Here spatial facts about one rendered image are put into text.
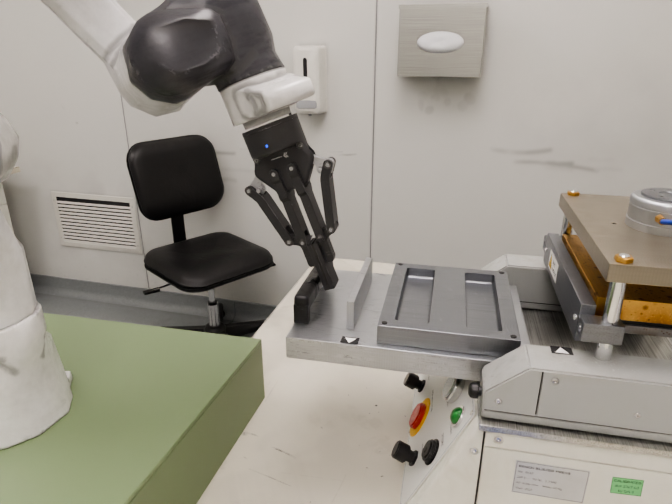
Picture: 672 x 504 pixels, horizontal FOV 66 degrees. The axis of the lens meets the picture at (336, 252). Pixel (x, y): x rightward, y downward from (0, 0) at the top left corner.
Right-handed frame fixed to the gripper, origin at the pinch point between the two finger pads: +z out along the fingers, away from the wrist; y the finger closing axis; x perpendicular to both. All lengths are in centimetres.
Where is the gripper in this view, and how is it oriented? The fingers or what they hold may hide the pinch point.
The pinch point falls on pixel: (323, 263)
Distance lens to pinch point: 72.2
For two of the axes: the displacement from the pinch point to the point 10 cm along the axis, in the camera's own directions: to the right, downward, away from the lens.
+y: -9.2, 2.5, 3.0
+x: -2.0, 3.6, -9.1
